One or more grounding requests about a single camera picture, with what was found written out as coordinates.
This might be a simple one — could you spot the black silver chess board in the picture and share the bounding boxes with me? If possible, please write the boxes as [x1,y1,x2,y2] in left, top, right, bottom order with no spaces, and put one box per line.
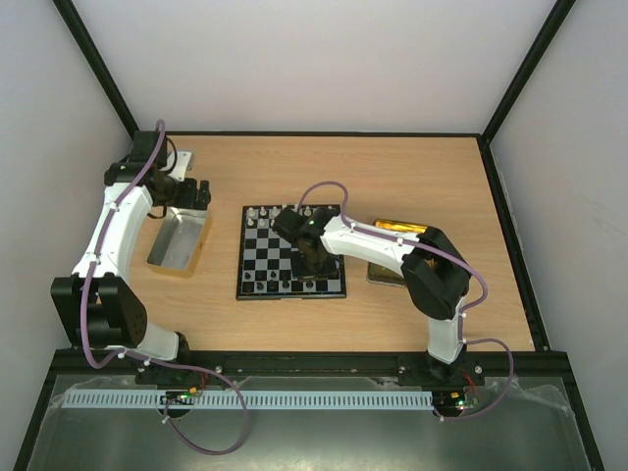
[235,205,346,300]

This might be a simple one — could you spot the silver gold tin lid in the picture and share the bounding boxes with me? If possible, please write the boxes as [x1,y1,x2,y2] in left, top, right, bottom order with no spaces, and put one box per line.
[147,208,211,279]

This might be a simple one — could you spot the gold tin with black pieces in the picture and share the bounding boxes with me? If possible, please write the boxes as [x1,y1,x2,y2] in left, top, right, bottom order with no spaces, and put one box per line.
[366,218,428,288]

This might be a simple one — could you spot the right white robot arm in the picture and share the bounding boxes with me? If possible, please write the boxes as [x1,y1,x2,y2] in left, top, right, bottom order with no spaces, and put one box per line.
[272,207,470,385]

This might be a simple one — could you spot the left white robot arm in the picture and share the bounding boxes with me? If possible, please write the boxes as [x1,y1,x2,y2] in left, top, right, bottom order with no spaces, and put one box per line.
[50,121,211,369]

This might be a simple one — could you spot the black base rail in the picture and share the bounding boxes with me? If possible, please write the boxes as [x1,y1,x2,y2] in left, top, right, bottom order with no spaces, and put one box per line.
[50,348,570,385]

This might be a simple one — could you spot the black aluminium frame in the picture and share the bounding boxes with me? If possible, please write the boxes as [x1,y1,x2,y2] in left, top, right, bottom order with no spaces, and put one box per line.
[9,0,605,471]

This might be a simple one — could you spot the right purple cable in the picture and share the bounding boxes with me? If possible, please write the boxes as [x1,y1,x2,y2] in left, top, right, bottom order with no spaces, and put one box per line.
[296,181,515,424]

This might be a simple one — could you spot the purple cable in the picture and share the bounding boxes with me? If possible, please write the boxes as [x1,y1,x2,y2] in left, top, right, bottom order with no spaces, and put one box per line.
[78,119,251,453]
[296,181,515,424]

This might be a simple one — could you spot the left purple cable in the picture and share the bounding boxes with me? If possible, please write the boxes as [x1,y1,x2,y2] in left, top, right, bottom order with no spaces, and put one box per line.
[78,119,251,453]

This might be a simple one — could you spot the white slotted cable duct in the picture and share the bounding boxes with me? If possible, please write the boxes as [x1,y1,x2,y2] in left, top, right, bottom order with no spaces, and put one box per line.
[62,390,433,411]

